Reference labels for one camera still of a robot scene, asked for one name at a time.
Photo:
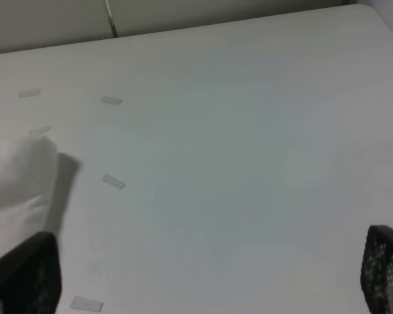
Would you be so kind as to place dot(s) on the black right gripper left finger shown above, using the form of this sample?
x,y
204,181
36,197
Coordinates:
x,y
30,276

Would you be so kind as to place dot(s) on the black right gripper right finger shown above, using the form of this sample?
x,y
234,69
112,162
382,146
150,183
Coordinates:
x,y
377,269

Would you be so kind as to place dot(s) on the white short sleeve t-shirt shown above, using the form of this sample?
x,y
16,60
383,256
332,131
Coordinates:
x,y
28,171

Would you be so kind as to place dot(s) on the tape marker front middle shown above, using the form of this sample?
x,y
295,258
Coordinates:
x,y
86,304

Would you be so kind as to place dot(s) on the tape marker right of shirt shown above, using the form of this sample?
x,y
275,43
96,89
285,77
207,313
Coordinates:
x,y
113,181

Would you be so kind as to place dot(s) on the tape marker under shirt back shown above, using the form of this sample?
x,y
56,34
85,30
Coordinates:
x,y
39,131

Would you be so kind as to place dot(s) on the tape marker back middle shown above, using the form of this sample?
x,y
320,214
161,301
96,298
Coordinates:
x,y
29,93

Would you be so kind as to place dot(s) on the tape marker back right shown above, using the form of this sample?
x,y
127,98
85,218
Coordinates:
x,y
111,100

